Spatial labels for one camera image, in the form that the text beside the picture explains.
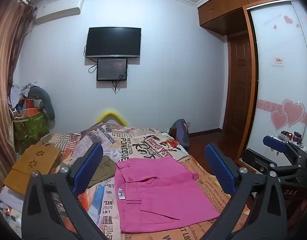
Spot pink pants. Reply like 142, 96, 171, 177
115, 156, 220, 234

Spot green patterned bag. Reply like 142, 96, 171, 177
12, 109, 50, 153

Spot olive green pants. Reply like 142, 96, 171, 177
59, 156, 116, 188

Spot wooden wardrobe cabinet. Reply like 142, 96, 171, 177
197, 0, 297, 34

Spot red paper bag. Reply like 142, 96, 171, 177
17, 99, 41, 117

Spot black hanging cable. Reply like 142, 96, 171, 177
112, 72, 127, 94

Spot wooden lap desk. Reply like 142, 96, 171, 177
3, 145, 62, 197

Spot small black wall monitor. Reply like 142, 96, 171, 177
97, 58, 129, 82

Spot grey plush pillow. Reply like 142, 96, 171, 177
28, 86, 55, 120

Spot brown wooden door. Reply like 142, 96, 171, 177
227, 34, 254, 153

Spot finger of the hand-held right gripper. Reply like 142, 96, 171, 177
240, 149, 306, 180
263, 135, 307, 160

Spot pile of crumpled clothes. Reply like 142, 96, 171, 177
9, 81, 41, 110

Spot white folded cloth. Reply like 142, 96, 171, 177
0, 185, 25, 213

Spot white air conditioner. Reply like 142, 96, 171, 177
35, 0, 83, 25

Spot yellow curved bed rail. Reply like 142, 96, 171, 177
98, 109, 127, 125

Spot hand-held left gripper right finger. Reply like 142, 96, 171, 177
201, 143, 287, 240

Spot black looped cable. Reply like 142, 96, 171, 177
88, 59, 98, 74

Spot newspaper print blanket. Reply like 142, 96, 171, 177
1, 122, 251, 240

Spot black wall television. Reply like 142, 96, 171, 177
85, 27, 142, 59

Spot brown striped curtain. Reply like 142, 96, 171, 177
0, 0, 36, 193

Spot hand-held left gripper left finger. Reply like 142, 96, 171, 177
22, 142, 111, 240

